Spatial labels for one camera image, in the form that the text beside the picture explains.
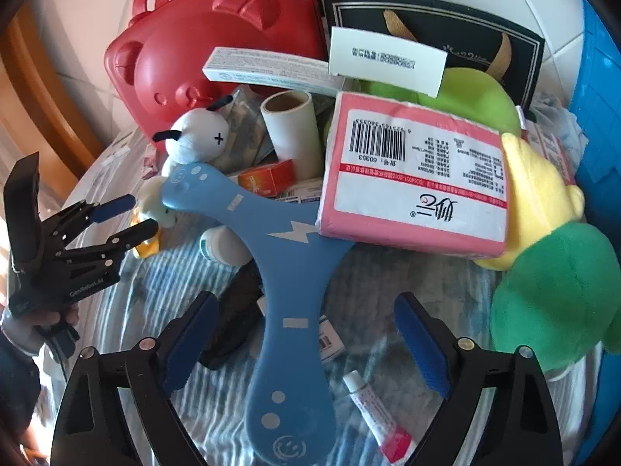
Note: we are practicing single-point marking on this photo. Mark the black case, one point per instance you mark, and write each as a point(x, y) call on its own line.
point(237, 310)

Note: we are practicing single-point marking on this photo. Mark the small orange box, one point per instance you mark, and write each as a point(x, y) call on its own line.
point(264, 179)

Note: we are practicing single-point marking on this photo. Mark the white printed medicine box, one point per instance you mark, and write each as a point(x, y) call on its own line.
point(301, 194)

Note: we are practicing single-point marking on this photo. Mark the lime green plush toy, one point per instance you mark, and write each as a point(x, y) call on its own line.
point(475, 102)

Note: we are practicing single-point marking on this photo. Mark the black gift box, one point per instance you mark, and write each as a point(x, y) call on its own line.
point(436, 24)

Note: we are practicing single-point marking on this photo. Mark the white barcode box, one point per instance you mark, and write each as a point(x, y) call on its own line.
point(388, 56)

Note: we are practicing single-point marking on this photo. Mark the striped blanket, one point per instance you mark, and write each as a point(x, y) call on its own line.
point(145, 301)

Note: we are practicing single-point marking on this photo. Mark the person's left forearm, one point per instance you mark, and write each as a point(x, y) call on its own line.
point(14, 388)

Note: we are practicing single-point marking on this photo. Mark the cardboard roll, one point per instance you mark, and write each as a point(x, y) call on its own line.
point(296, 131)

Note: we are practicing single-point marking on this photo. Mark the yellow and green plush toy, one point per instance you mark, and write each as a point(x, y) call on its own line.
point(558, 291)

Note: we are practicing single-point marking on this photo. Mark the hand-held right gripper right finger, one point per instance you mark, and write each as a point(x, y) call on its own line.
point(422, 344)

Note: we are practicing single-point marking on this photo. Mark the white flat box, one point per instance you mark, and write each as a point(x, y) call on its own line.
point(116, 160)

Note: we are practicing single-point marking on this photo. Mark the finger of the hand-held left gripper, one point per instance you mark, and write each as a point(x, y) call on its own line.
point(140, 230)
point(114, 206)

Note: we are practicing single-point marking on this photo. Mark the person's left hand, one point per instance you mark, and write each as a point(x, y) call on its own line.
point(22, 332)

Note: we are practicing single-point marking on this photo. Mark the blue plastic crate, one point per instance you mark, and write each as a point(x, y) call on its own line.
point(601, 107)

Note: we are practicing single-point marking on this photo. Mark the pink tissue pack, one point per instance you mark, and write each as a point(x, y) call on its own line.
point(412, 179)

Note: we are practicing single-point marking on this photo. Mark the pink box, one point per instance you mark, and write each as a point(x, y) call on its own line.
point(553, 153)

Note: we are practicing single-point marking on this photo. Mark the small barcode box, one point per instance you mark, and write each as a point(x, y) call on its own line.
point(331, 342)

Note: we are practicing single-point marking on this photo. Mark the long white box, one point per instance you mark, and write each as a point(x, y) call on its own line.
point(252, 65)

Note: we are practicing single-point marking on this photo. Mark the blue boomerang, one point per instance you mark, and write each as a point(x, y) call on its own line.
point(286, 262)

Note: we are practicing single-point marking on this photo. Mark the clear plastic packet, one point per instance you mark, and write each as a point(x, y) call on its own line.
point(247, 131)

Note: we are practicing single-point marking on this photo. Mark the white plush dog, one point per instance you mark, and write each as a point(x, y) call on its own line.
point(199, 136)

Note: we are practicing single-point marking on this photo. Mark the wooden door frame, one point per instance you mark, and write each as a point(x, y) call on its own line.
point(48, 97)

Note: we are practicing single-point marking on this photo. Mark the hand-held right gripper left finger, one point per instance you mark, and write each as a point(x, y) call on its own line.
point(191, 340)

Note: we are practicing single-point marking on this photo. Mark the white ointment tube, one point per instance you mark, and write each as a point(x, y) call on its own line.
point(373, 412)

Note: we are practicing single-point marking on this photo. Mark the red bear suitcase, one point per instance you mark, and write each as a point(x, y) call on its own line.
point(194, 34)

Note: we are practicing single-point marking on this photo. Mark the small white bottle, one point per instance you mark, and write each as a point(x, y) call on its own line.
point(223, 247)

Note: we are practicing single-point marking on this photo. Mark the small white yellow plush toy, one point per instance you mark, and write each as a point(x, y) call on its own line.
point(153, 199)

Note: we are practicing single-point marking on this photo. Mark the white cloth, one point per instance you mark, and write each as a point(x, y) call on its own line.
point(558, 111)

